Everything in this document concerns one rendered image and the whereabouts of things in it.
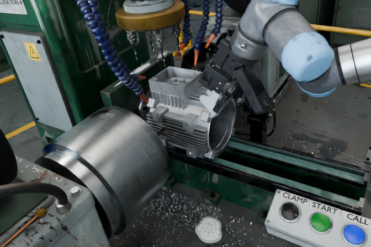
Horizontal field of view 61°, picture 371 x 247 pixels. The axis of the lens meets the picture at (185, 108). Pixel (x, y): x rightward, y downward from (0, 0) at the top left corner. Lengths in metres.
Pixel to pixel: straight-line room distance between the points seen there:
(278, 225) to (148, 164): 0.28
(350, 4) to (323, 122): 2.66
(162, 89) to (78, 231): 0.45
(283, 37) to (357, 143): 0.74
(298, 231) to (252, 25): 0.37
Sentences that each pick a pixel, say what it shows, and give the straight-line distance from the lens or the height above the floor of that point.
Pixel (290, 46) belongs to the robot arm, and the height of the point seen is 1.33.
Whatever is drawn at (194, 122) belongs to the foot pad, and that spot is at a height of 1.07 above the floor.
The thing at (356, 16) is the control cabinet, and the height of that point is 0.43.
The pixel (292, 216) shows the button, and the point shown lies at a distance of 0.60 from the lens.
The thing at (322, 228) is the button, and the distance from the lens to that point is 0.59.
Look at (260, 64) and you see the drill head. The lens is 1.17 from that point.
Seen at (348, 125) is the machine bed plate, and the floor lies 0.80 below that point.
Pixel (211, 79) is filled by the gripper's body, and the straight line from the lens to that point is 0.72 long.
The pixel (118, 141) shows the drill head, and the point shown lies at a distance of 0.67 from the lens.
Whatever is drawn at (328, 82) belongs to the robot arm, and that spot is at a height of 1.22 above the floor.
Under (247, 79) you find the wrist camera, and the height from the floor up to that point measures 1.22.
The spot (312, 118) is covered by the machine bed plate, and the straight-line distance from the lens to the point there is 1.32.
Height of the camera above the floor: 1.52
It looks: 31 degrees down
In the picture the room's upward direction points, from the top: 8 degrees counter-clockwise
